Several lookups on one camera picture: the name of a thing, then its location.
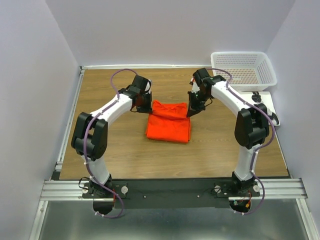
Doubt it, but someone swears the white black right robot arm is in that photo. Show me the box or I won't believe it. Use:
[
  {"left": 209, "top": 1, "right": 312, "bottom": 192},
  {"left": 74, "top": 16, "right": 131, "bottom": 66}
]
[{"left": 186, "top": 68, "right": 270, "bottom": 196}]

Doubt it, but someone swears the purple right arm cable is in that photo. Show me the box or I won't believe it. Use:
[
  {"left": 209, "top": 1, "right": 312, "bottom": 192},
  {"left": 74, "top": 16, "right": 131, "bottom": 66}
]
[{"left": 206, "top": 67, "right": 277, "bottom": 216}]

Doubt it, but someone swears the white plastic mesh basket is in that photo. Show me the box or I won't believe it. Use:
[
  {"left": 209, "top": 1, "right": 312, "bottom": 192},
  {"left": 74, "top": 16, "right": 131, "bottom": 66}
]
[{"left": 210, "top": 51, "right": 277, "bottom": 92}]

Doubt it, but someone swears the orange t shirt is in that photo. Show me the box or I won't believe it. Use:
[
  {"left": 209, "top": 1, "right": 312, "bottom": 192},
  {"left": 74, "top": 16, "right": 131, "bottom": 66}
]
[{"left": 145, "top": 100, "right": 191, "bottom": 144}]

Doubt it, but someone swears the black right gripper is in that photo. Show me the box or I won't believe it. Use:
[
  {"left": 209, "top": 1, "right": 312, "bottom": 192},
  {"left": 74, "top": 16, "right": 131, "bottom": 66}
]
[{"left": 186, "top": 90, "right": 210, "bottom": 118}]

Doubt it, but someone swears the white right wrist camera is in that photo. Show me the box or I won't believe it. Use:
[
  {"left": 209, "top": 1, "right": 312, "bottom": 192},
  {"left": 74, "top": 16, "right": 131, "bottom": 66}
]
[{"left": 190, "top": 78, "right": 200, "bottom": 93}]

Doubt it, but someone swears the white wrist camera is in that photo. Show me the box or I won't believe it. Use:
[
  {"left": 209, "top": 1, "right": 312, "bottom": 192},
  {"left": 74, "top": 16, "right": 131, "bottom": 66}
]
[
  {"left": 190, "top": 78, "right": 200, "bottom": 93},
  {"left": 145, "top": 79, "right": 152, "bottom": 93}
]

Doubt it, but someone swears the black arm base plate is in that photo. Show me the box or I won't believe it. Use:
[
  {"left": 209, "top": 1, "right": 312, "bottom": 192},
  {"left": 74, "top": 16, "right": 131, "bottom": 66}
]
[{"left": 78, "top": 177, "right": 261, "bottom": 216}]

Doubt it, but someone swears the aluminium front frame rail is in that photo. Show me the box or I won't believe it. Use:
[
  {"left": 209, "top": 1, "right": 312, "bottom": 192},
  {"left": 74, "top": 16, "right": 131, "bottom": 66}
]
[{"left": 40, "top": 178, "right": 308, "bottom": 201}]

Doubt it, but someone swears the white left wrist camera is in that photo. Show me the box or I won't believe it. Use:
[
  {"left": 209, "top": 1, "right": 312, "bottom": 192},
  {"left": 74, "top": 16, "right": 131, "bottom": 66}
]
[{"left": 145, "top": 79, "right": 152, "bottom": 93}]

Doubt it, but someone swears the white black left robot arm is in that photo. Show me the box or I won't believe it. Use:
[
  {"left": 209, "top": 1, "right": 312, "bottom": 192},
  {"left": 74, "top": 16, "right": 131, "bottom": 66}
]
[{"left": 71, "top": 75, "right": 152, "bottom": 198}]

